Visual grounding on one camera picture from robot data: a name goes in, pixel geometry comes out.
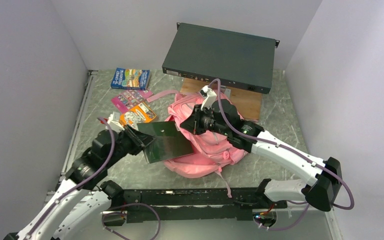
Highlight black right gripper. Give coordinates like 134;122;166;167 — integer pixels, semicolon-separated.
180;103;230;136

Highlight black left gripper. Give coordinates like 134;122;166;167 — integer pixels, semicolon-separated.
105;123;157;167

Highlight dark green yellow book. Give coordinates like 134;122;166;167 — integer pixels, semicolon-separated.
137;121;194;164

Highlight pink student backpack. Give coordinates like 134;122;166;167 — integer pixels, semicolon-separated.
147;90;247;179

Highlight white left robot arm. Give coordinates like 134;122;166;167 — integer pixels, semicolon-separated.
5;126;155;240

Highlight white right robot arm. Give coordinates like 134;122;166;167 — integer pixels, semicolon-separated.
180;99;343;212

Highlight orange book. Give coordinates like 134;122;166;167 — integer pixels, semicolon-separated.
119;102;157;130

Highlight pink sticker card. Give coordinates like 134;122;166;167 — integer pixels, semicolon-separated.
111;89;153;114

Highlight wooden support block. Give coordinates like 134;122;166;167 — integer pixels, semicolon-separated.
180;78;263;121

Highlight blue treehouse book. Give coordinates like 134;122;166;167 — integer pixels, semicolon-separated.
110;67;151;91

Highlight dark green rack device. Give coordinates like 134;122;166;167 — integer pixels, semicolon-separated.
162;22;280;94

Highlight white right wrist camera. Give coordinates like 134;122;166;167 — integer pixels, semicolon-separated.
199;85;218;111

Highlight grey metal bracket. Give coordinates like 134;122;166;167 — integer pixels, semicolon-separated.
220;85;231;98

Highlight silver side rail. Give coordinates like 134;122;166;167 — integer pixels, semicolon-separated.
58;70;98;184

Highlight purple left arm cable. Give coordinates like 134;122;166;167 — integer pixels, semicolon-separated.
26;116;161;240

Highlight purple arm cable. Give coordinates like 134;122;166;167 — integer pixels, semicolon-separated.
208;78;355;232
26;116;161;240

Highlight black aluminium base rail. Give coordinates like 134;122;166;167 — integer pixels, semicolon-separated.
113;187;288;223

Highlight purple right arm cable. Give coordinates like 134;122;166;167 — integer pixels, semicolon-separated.
208;78;355;232

